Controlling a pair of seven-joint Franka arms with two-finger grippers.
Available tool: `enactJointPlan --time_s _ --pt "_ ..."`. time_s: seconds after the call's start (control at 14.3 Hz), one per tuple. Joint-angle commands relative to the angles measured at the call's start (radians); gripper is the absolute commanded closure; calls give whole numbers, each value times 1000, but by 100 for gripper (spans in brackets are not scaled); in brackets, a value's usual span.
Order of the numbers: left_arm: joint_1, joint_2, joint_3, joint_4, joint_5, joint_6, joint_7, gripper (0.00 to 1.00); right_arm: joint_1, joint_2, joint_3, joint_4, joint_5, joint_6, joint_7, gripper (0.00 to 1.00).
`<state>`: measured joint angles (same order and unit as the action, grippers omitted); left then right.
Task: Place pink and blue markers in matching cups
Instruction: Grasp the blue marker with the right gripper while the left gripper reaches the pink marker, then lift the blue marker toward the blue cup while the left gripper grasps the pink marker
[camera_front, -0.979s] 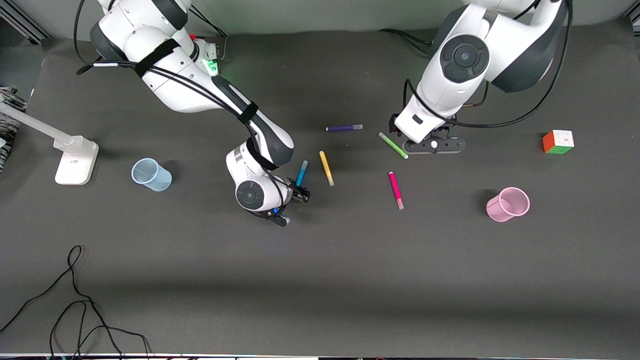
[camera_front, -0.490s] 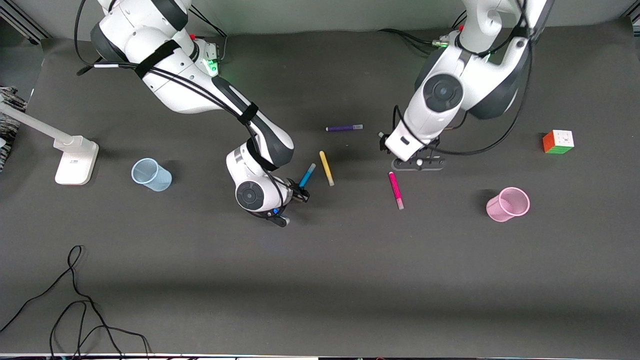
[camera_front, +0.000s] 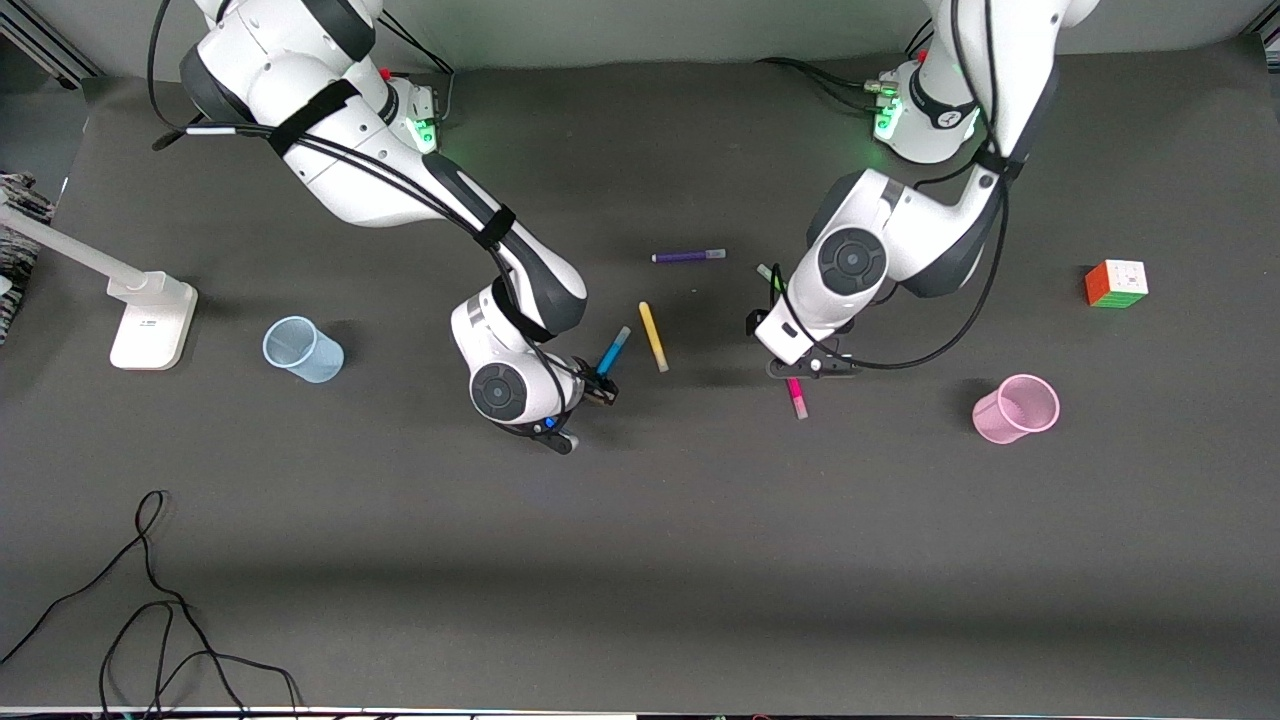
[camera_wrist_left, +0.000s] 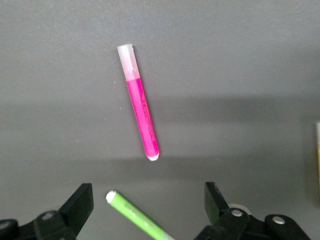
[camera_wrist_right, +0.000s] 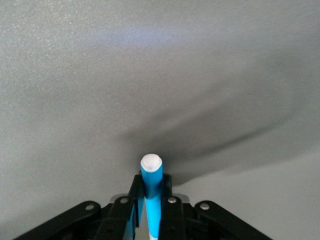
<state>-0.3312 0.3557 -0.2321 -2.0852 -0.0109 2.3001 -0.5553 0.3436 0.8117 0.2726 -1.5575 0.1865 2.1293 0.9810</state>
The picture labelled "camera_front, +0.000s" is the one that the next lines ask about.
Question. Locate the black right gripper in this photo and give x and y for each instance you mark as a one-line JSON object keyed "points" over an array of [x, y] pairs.
{"points": [[597, 389]]}

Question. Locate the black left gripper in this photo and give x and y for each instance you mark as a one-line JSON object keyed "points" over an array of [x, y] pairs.
{"points": [[751, 322]]}

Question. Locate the pink marker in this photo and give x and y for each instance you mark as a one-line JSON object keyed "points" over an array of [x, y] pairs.
{"points": [[798, 400]]}

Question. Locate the blue marker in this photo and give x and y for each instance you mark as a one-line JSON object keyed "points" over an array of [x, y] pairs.
{"points": [[615, 350]]}

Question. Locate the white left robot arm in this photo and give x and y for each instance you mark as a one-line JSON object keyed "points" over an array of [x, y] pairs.
{"points": [[900, 240]]}

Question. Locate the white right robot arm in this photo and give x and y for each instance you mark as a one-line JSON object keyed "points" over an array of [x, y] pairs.
{"points": [[350, 170]]}

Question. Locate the yellow marker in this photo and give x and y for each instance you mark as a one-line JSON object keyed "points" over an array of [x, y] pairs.
{"points": [[653, 335]]}

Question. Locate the green marker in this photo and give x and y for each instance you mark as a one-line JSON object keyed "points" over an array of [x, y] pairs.
{"points": [[766, 272]]}

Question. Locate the purple marker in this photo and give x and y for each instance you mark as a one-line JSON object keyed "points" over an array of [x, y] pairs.
{"points": [[685, 256]]}

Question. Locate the pink mesh cup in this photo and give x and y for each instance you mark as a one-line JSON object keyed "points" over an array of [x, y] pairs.
{"points": [[1015, 410]]}

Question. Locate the light blue mesh cup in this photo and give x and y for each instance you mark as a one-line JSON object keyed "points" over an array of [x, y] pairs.
{"points": [[305, 352]]}

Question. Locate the colourful puzzle cube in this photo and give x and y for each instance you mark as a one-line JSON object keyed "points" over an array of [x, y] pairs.
{"points": [[1115, 284]]}

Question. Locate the grey patterned cloth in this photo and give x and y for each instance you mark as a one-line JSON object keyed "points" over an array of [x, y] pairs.
{"points": [[18, 250]]}

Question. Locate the aluminium frame rail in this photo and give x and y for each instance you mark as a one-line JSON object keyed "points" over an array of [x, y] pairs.
{"points": [[45, 48], [1270, 38]]}

